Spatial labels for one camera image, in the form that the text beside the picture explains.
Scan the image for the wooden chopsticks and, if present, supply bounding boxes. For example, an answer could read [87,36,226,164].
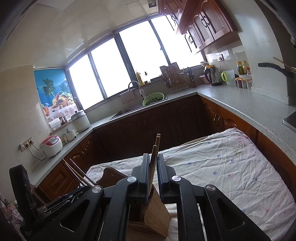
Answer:
[62,158,96,187]
[155,133,161,152]

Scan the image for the wooden utensil holder caddy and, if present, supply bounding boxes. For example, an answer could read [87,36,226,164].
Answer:
[95,167,171,238]

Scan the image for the wooden chopstick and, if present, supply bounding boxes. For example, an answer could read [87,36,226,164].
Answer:
[148,145,158,196]

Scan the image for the stainless kitchen sink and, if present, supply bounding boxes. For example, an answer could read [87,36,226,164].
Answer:
[111,95,167,120]

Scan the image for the white floral tablecloth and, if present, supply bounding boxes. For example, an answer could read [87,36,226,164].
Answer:
[85,127,296,241]

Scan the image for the red white rice cooker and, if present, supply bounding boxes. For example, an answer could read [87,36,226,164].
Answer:
[39,135,63,158]

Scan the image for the small white electric pot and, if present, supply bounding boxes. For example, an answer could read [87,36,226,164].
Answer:
[64,128,77,142]

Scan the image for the large white cooker pot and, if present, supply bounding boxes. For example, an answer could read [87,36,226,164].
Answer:
[71,110,91,133]

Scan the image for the dark lower cabinets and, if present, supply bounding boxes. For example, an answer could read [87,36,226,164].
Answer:
[36,95,295,201]

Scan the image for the tropical fruit poster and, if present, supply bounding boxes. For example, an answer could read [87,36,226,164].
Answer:
[34,68,78,122]

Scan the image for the chrome sink faucet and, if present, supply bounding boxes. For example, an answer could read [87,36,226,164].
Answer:
[127,80,147,100]

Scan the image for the green colander basket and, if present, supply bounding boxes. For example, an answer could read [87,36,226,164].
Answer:
[142,92,165,106]

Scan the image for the yellow oil bottle on sill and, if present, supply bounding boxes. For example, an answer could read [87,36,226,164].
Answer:
[136,72,144,86]

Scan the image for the orange lid spice jars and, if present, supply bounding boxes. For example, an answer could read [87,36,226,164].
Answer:
[235,77,252,89]

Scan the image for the stainless electric kettle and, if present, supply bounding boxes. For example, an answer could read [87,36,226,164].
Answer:
[204,65,224,86]

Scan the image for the condiment bottles group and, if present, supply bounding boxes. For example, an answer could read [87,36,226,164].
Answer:
[236,60,251,75]

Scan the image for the red wooden upper cabinets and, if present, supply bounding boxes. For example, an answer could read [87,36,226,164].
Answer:
[158,0,239,54]

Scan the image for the wall power socket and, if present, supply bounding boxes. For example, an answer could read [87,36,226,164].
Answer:
[19,138,34,152]

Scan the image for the window frame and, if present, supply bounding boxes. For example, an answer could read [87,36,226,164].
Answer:
[67,16,205,110]

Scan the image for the black wok with handle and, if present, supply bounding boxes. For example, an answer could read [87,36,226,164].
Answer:
[257,57,295,78]

